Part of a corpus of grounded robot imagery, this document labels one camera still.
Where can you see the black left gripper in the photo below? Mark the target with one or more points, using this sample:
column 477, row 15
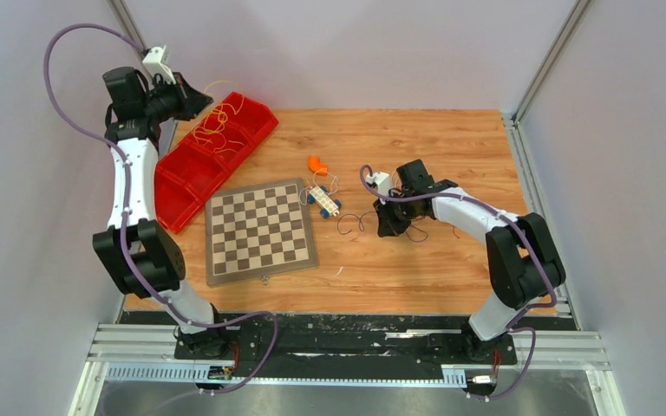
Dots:
column 190, row 102

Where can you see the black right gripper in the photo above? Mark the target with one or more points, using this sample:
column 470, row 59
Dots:
column 388, row 226

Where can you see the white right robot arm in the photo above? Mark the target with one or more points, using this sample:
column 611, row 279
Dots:
column 523, row 262

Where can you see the orange pipe elbow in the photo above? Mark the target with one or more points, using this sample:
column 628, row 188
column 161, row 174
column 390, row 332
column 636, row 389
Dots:
column 317, row 167

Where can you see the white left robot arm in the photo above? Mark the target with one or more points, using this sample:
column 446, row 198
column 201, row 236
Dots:
column 138, row 254

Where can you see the red plastic bin tray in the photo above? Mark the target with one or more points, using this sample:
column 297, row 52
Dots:
column 207, row 156

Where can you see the white blue toy car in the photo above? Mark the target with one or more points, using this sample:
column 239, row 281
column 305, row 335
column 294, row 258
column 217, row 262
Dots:
column 319, row 195

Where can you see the wooden chessboard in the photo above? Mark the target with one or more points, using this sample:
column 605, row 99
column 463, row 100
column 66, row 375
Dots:
column 258, row 230

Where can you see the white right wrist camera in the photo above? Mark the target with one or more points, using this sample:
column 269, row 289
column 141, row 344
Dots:
column 381, row 182

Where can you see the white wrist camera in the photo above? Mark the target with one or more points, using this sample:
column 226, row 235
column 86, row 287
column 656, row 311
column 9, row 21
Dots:
column 381, row 182
column 154, row 61

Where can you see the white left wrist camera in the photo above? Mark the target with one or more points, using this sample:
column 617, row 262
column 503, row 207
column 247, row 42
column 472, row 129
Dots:
column 154, row 61

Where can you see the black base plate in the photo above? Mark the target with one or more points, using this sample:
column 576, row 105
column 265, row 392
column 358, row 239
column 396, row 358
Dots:
column 355, row 346

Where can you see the aluminium frame rail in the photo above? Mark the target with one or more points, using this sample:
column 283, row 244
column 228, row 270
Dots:
column 145, row 352

